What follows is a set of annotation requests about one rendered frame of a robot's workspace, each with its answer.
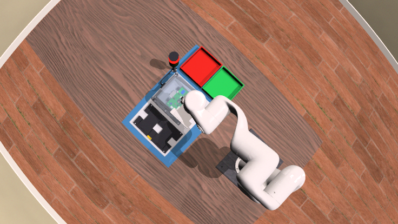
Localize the green square bin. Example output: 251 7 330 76
202 66 244 100

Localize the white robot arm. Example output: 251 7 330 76
170 90 306 210

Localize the red bin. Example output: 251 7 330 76
180 46 223 88

